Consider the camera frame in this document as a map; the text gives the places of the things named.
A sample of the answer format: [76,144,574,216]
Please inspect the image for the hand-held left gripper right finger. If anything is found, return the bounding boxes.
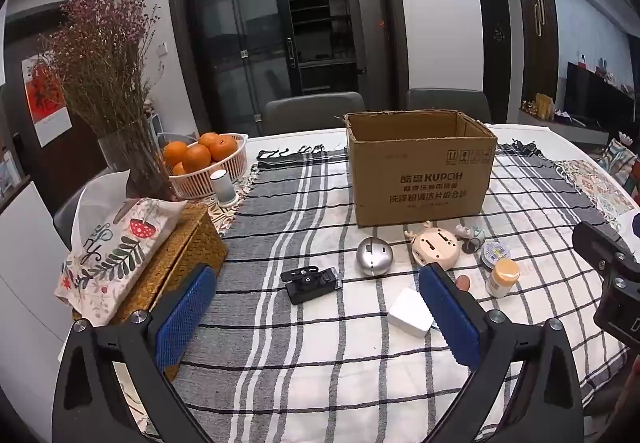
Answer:
[419,264,586,443]

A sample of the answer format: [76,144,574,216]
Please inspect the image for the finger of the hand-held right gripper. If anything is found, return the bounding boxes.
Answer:
[571,221,640,276]

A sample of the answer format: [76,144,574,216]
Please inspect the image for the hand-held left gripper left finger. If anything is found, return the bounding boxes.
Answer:
[52,263,218,443]

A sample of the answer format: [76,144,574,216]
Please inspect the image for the white charger block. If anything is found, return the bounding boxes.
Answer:
[387,287,435,338]

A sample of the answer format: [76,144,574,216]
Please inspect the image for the white bottle with yellow cap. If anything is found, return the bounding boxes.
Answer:
[486,258,521,299]

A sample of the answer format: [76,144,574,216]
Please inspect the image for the pink deer toy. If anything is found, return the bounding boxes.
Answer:
[404,220,463,269]

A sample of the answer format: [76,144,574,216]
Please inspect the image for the round silver tin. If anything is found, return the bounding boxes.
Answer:
[479,239,513,269]

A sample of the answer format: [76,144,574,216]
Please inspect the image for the silver round metal ball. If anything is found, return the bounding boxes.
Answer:
[356,236,394,276]

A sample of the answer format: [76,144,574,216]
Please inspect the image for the black toy camera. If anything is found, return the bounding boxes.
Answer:
[280,266,341,306]

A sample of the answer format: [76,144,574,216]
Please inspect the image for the brown cardboard box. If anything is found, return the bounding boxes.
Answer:
[346,109,498,228]

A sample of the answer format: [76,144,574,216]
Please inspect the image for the patterned floral cloth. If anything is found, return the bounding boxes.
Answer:
[555,158,636,219]

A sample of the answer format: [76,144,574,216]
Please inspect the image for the woven wicker tissue box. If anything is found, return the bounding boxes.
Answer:
[72,202,228,381]

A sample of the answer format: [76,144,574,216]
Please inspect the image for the small figurine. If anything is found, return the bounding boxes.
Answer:
[454,224,486,255]

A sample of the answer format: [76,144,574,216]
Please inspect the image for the floral fabric cushion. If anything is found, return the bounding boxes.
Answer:
[597,133,640,194]

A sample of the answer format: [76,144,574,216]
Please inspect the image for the floral fabric tissue cover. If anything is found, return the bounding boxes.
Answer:
[55,196,188,328]

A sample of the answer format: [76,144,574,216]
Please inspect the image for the grey television cabinet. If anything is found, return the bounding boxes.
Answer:
[517,108,611,144]

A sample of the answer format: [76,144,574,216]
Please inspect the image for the small white cylinder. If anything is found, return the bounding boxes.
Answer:
[209,169,237,209]

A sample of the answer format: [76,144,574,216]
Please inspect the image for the white plastic basket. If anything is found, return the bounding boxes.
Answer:
[157,133,249,200]

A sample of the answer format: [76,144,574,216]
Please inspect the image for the white tissue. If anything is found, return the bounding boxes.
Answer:
[71,170,132,249]

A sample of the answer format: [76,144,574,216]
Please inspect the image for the black television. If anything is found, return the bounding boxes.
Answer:
[565,62,640,129]

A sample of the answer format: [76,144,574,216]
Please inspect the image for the grey plaid tablecloth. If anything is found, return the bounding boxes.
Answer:
[165,143,631,443]

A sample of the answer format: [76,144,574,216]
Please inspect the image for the dark side chair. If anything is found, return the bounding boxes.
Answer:
[52,180,88,249]

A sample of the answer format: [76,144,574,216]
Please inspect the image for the glass vase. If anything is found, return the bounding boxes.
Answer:
[96,118,176,201]

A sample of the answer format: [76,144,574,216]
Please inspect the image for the vase with dried flowers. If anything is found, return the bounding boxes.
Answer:
[0,6,108,219]

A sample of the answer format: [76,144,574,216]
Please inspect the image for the grey dining chair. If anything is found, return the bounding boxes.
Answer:
[263,92,366,136]
[406,87,492,124]

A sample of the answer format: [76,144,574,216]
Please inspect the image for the dark plain door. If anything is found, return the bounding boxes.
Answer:
[477,0,513,124]

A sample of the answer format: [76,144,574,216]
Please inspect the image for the dried pink flowers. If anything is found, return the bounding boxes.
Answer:
[40,0,166,134]

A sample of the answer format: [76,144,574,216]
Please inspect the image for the dark glass sliding door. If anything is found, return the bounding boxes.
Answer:
[187,0,301,119]

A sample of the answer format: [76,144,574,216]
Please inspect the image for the grey refrigerator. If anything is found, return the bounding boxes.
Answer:
[340,0,386,99]

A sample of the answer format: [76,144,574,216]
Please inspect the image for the wooden door with gold handle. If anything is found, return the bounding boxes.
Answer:
[512,0,559,104]

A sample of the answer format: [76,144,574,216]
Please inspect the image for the red wall poster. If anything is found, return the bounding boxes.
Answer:
[21,54,73,147]

